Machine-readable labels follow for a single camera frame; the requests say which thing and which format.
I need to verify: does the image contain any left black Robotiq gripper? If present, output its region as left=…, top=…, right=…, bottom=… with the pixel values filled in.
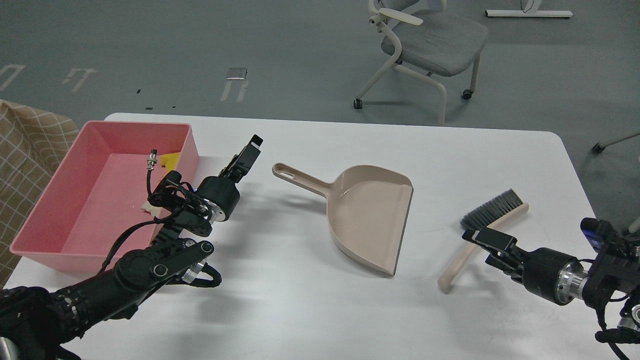
left=196, top=134, right=263, bottom=223

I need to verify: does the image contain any pink plastic bin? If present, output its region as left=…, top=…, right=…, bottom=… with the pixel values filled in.
left=10, top=121, right=199, bottom=273

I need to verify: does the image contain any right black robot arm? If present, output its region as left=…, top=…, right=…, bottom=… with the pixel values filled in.
left=462, top=218, right=640, bottom=360

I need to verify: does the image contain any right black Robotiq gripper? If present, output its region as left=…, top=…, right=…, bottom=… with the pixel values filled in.
left=462, top=227, right=586, bottom=306

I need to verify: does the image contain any beige plastic dustpan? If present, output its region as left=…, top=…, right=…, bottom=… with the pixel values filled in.
left=272, top=162, right=414, bottom=277

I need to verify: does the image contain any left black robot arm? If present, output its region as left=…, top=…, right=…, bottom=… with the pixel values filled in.
left=0, top=135, right=263, bottom=360

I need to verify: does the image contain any white bread slice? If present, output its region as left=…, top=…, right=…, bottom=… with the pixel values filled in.
left=141, top=200, right=163, bottom=218

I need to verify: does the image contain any yellow sponge piece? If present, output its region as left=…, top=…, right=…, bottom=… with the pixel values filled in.
left=158, top=152, right=181, bottom=173

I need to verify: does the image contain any grey office chair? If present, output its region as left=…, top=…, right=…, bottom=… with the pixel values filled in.
left=353, top=0, right=489, bottom=126

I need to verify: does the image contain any white desk leg base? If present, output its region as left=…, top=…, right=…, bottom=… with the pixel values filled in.
left=484, top=0, right=574, bottom=19

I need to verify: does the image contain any tan checkered cloth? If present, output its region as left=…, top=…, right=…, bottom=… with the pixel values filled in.
left=0, top=100, right=79, bottom=286

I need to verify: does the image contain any silver floor socket plate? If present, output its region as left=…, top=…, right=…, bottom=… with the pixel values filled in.
left=226, top=67, right=249, bottom=81

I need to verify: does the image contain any white chair leg with caster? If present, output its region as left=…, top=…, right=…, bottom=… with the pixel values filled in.
left=590, top=131, right=640, bottom=154

